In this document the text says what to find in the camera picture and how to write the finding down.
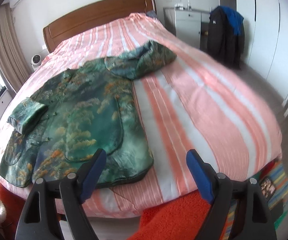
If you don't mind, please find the colourful striped floor mat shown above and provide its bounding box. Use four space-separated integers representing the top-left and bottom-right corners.
227 160 288 240

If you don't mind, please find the orange fluffy rug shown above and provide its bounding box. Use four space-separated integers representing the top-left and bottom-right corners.
129 190 211 240

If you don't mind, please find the pink striped bed cover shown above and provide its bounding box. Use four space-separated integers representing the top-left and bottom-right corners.
0 13 282 218

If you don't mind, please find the white round bedside device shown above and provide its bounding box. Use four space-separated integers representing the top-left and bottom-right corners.
31 54 42 69

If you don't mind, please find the beige curtain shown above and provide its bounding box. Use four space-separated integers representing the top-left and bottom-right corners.
0 4 32 94

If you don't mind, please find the dark jacket on chair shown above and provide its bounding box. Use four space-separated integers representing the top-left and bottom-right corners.
207 6 244 69

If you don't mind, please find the white wardrobe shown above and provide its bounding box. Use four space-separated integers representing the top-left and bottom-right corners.
235 0 288 116

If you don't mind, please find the blue garment on chair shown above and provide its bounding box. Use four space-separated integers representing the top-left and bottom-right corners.
220 6 244 36

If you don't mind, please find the white drawer cabinet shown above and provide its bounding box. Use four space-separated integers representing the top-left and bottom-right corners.
163 7 210 49

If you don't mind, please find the brown wooden headboard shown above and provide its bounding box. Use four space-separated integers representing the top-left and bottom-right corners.
43 0 157 53

